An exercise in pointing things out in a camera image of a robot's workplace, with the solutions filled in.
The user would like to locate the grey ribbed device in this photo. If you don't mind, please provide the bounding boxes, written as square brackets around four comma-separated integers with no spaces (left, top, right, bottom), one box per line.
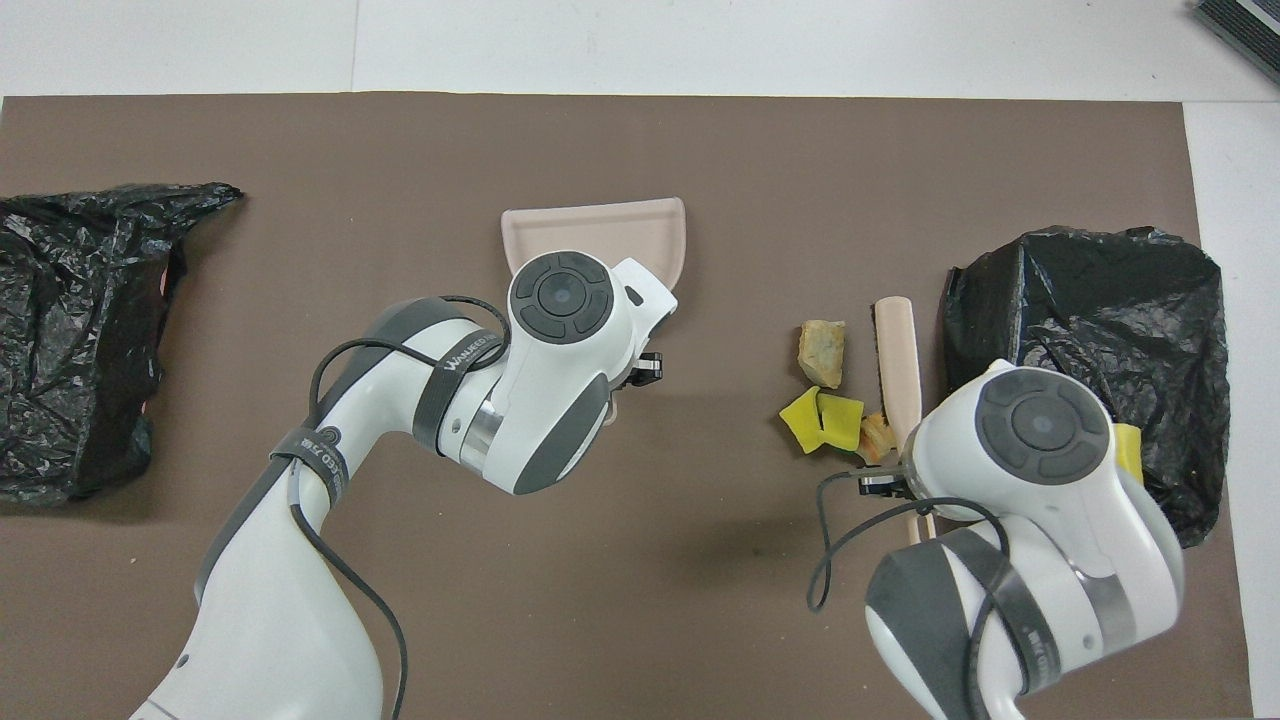
[1190,0,1280,86]

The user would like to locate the beige toy bread chunk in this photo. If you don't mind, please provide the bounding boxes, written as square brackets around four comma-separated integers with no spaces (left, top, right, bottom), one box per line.
[797,319,847,390]

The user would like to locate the brown paper table mat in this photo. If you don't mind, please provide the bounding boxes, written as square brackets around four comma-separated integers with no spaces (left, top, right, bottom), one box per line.
[0,92,1256,720]

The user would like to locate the black bag lined bin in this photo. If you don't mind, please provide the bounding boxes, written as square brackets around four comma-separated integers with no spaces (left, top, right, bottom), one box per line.
[938,226,1231,549]
[0,182,244,506]

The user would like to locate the yellow green sponge piece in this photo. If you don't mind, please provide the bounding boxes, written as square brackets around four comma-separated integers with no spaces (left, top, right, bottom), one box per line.
[778,386,825,456]
[1112,423,1144,486]
[816,392,866,453]

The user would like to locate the beige plastic dustpan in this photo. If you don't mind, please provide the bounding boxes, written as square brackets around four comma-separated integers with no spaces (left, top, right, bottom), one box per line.
[500,197,687,429]

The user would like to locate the toy croissant half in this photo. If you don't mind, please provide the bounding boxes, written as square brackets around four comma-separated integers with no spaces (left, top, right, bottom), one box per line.
[858,411,901,468]

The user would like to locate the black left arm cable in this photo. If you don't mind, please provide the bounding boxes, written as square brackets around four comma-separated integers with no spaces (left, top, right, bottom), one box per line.
[288,293,516,720]

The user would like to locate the beige hand brush black bristles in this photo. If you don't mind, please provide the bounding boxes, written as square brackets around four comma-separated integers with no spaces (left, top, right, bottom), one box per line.
[874,296,938,546]

